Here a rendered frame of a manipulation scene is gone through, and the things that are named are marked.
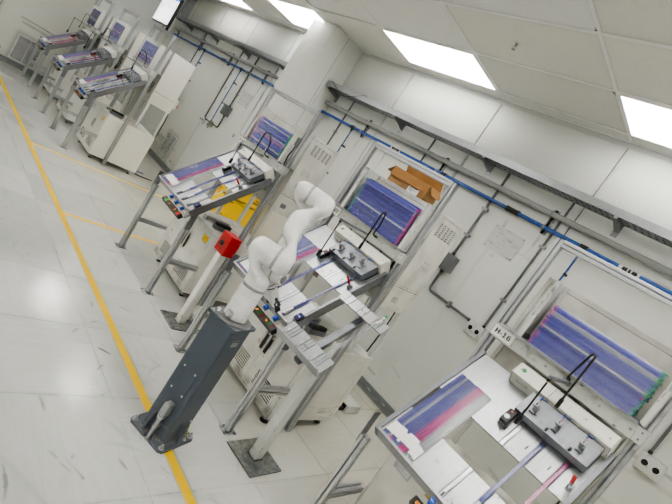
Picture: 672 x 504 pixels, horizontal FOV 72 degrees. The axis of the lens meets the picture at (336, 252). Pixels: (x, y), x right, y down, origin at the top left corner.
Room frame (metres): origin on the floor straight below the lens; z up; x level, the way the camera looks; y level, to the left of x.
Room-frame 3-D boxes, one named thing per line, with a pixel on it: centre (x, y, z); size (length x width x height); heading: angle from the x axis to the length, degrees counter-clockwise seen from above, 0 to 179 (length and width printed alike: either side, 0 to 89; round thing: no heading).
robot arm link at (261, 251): (2.16, 0.27, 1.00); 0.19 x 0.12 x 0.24; 90
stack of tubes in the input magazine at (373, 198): (3.05, -0.13, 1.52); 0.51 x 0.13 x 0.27; 49
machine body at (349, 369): (3.18, -0.16, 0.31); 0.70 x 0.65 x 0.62; 49
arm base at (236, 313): (2.16, 0.24, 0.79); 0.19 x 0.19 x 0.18
